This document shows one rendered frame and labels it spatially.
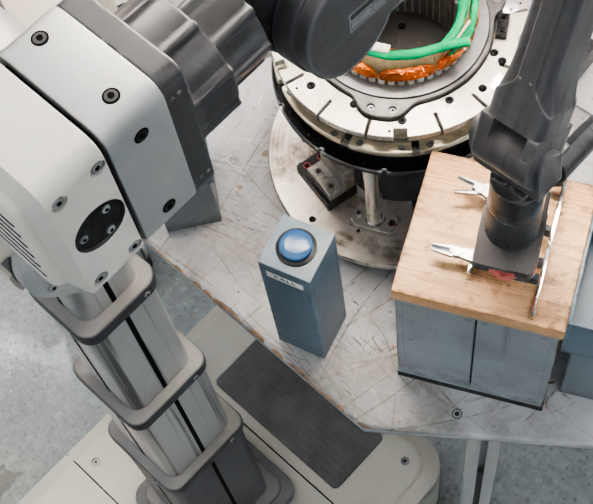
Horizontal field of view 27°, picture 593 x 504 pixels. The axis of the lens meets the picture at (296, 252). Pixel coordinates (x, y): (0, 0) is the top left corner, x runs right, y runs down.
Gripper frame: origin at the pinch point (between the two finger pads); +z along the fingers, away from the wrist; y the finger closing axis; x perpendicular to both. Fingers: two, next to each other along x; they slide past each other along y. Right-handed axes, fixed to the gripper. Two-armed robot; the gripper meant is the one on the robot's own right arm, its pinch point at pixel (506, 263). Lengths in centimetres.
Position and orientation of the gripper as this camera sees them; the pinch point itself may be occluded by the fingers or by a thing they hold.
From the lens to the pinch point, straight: 142.2
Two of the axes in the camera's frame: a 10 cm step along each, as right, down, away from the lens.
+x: -9.6, -2.1, 2.0
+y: 2.7, -8.7, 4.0
